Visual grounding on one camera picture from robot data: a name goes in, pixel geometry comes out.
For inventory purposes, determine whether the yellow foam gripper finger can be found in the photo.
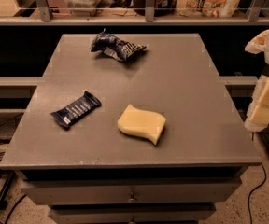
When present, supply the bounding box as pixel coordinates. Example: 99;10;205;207
245;30;269;54
245;75;269;132

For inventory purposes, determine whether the blue chip bag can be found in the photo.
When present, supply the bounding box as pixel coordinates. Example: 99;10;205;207
91;31;146;63

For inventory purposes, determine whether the printed food bag on shelf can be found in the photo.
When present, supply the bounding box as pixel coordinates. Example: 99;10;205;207
180;0;240;18

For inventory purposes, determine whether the yellow wavy sponge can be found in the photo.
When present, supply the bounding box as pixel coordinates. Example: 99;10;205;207
117;105;166;146

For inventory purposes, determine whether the grey drawer cabinet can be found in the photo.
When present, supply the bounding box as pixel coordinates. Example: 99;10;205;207
1;34;261;224

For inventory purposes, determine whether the dark blue snack bar wrapper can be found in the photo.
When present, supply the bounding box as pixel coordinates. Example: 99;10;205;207
50;91;102;129

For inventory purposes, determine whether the black cable on right floor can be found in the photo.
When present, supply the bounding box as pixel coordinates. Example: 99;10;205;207
247;163;268;224

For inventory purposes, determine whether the grey metal shelf rail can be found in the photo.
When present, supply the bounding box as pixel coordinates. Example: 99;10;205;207
0;0;269;27

